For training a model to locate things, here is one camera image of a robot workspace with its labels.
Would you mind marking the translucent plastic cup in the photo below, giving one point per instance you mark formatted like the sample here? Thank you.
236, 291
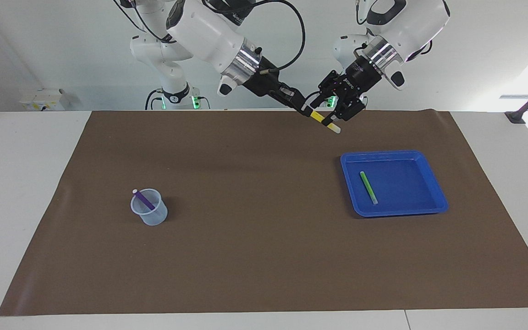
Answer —
154, 219

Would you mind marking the blue plastic tray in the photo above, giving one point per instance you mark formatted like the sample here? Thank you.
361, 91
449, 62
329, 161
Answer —
406, 192

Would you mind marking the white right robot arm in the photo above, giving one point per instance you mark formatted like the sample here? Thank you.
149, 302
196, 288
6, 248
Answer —
204, 27

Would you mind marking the green pen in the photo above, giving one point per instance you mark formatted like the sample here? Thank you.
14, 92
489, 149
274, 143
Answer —
368, 187

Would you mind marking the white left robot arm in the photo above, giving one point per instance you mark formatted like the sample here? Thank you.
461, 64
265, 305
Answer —
410, 23

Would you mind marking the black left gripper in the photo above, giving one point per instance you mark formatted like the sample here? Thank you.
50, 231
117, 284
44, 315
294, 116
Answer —
362, 75

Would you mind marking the purple pen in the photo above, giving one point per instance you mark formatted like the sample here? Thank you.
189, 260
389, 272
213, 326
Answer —
144, 200

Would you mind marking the yellow pen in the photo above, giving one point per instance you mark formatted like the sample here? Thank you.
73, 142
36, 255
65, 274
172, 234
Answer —
321, 118

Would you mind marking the brown table mat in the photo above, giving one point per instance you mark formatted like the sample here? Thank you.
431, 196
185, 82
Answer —
245, 252

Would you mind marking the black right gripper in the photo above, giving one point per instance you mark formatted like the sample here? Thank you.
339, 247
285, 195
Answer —
268, 80

